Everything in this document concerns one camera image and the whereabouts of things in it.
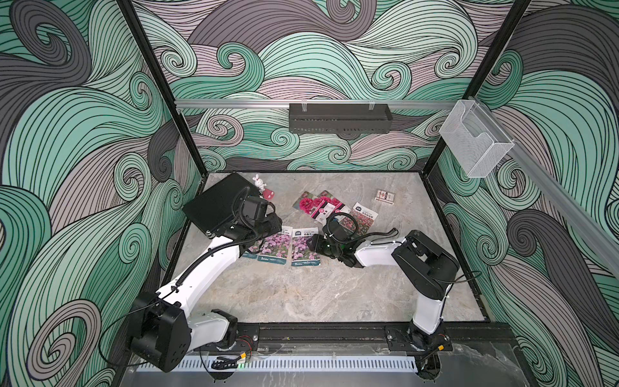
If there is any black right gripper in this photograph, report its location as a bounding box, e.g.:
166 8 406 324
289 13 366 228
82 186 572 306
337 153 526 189
305 234 343 259

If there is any mixed daisy flower seed packet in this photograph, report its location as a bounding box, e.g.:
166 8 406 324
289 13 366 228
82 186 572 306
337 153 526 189
338 203 378 237

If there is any hollyhock seed packet pink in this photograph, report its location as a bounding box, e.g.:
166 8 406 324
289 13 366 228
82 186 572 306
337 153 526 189
310 191 351 226

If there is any pink cosmos seed packet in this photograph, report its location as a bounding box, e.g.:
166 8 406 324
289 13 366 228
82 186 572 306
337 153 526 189
243 240 264 259
291 227 321 267
257 226 293 265

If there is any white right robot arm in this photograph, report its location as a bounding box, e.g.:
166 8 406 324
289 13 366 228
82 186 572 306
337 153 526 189
307 220 460 352

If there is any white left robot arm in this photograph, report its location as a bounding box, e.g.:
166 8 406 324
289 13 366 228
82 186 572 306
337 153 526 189
127 196 282 372

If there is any pink mushroom toy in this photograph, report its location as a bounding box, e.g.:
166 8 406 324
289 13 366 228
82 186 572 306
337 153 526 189
262 189 275 201

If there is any white rabbit figurine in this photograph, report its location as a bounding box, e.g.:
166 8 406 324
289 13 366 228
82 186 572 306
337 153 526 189
252 174 267 192

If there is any black metal case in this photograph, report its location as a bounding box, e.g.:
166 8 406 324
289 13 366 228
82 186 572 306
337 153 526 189
182 173 260 236

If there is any black wall tray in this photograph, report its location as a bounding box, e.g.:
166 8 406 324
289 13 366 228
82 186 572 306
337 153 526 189
289 104 393 140

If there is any aluminium rail back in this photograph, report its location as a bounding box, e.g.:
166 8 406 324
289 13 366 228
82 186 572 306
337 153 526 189
175 98 456 110

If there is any aluminium rail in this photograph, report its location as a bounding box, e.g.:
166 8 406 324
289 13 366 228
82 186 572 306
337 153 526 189
474 98 618 276
175 98 456 110

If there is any white slotted cable duct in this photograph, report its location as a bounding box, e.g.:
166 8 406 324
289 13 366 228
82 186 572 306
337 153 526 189
136 355 418 374

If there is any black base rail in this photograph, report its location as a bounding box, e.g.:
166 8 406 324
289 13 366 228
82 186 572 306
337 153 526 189
127 321 514 354

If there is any clear acrylic wall holder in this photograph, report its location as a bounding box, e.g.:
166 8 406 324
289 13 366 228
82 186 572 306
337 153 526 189
439 98 514 178

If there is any black corner frame post left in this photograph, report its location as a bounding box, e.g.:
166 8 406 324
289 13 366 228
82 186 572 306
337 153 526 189
117 0 209 182

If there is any black corner frame post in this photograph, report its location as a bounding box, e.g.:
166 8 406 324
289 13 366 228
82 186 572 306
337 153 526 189
420 0 531 182
117 0 209 182

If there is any aluminium rail right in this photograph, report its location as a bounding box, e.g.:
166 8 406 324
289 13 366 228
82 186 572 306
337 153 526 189
474 98 618 276

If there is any black corner frame post right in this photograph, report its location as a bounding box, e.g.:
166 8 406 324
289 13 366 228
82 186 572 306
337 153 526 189
420 0 531 182

